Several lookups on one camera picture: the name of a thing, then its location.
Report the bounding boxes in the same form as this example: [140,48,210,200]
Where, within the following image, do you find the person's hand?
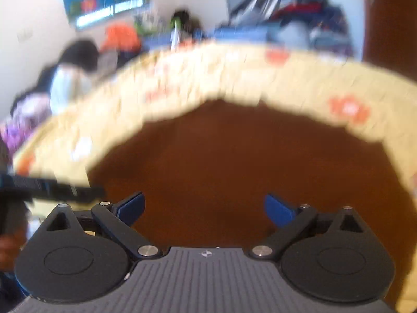
[0,226,27,272]

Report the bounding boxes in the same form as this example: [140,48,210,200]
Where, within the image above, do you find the brown knit sweater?
[88,100,416,305]

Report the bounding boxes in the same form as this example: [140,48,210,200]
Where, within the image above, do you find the yellow floral bedspread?
[13,43,416,312]

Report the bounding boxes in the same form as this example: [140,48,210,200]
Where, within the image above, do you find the brown wooden door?
[363,0,416,80]

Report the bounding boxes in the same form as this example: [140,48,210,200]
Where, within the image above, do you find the orange plastic bag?
[100,23,141,52]

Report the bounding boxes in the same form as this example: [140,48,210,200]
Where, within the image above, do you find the white cream garment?
[50,64,93,115]

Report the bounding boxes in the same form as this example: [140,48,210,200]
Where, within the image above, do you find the blue quilted blanket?
[142,25,269,50]

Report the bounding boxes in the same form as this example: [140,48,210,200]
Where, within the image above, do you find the dark plush toy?
[170,9,203,40]

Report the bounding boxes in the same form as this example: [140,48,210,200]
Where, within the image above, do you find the black garment on left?
[37,39,99,86]

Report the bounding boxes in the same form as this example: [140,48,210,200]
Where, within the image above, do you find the pile of clothes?
[228,0,353,57]

